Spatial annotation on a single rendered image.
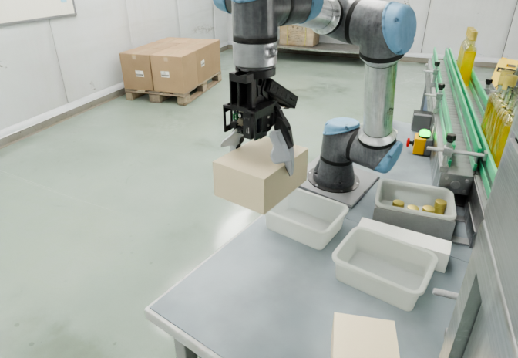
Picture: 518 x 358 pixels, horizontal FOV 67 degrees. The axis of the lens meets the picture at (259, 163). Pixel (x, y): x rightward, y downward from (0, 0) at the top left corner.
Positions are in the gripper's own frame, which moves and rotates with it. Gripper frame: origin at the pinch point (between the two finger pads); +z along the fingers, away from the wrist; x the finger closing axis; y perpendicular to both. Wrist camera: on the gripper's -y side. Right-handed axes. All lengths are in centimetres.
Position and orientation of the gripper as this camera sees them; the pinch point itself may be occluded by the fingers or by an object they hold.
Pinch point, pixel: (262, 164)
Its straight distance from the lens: 78.0
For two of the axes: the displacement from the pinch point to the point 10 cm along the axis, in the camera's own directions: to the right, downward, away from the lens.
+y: -5.8, 3.8, -7.2
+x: 8.2, 2.6, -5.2
